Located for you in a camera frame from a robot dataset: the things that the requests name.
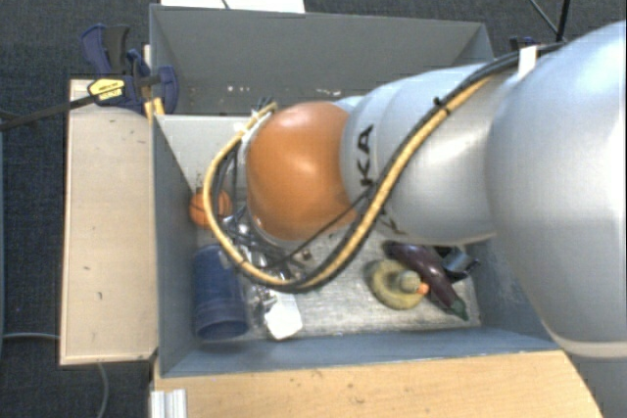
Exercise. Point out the yellow toy duck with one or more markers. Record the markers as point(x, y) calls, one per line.
point(392, 289)

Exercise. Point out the pale wood board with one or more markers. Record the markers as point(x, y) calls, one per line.
point(110, 230)

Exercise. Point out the grey metal bin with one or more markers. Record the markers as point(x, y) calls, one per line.
point(274, 59)

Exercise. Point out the purple toy eggplant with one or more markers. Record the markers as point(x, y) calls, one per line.
point(433, 279)

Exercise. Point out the orange ball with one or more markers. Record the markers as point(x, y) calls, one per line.
point(197, 209)

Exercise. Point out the dark blue cup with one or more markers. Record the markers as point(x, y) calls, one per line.
point(215, 293)

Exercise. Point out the dark blue plastic object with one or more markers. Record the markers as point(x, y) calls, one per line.
point(458, 259)

